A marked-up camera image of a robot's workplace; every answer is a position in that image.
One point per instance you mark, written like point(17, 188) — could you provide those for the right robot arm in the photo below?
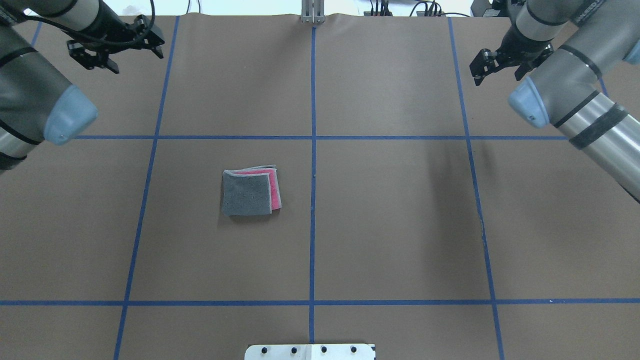
point(561, 49)

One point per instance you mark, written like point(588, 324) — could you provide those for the pink towel with grey back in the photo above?
point(252, 191)

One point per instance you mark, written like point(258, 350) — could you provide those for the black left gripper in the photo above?
point(108, 23)

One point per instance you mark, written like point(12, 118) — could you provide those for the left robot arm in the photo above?
point(37, 102)

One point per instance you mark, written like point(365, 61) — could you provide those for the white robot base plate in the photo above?
point(322, 351)

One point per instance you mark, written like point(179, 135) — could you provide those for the aluminium frame post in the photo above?
point(313, 12)

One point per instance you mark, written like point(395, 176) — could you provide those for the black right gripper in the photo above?
point(520, 43)

